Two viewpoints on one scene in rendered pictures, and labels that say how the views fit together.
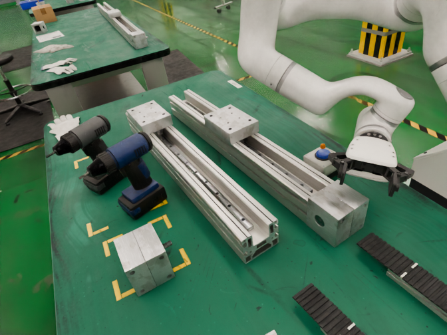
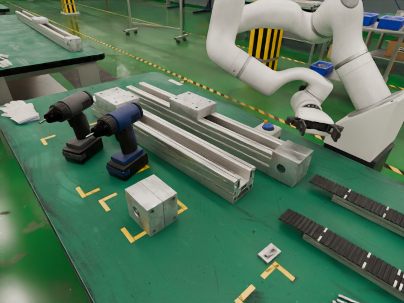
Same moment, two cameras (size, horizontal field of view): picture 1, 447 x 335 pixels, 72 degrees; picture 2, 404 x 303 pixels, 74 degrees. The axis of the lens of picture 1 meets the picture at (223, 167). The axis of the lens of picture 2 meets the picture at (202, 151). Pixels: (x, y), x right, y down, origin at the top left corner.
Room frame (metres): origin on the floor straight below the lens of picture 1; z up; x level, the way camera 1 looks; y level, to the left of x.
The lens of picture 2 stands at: (-0.06, 0.27, 1.34)
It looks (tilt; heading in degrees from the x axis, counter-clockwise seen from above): 34 degrees down; 339
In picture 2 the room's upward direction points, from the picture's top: 2 degrees clockwise
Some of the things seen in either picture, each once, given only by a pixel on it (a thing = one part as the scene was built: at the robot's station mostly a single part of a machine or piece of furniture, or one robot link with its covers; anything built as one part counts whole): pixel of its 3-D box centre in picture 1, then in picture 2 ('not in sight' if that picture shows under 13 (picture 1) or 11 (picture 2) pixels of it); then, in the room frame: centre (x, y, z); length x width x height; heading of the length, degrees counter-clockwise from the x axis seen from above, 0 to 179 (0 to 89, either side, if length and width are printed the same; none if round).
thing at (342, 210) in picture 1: (339, 210); (291, 161); (0.50, -0.26, 0.83); 0.12 x 0.09 x 0.10; 117
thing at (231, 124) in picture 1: (231, 126); (192, 107); (0.89, -0.05, 0.87); 0.16 x 0.11 x 0.07; 27
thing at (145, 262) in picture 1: (149, 256); (156, 202); (0.45, 0.20, 0.83); 0.11 x 0.10 x 0.10; 114
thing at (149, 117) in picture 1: (150, 120); (117, 103); (1.03, 0.24, 0.87); 0.16 x 0.11 x 0.07; 27
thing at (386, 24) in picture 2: not in sight; (348, 55); (2.53, -2.62, 0.50); 1.03 x 0.55 x 1.01; 34
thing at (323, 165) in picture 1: (320, 165); (265, 134); (0.69, -0.28, 0.81); 0.10 x 0.08 x 0.06; 117
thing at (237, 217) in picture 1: (183, 161); (156, 134); (0.80, 0.12, 0.82); 0.80 x 0.10 x 0.09; 27
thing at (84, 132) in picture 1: (88, 160); (71, 131); (0.80, 0.40, 0.89); 0.20 x 0.08 x 0.22; 140
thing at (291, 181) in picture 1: (232, 139); (192, 118); (0.89, -0.05, 0.82); 0.80 x 0.10 x 0.09; 27
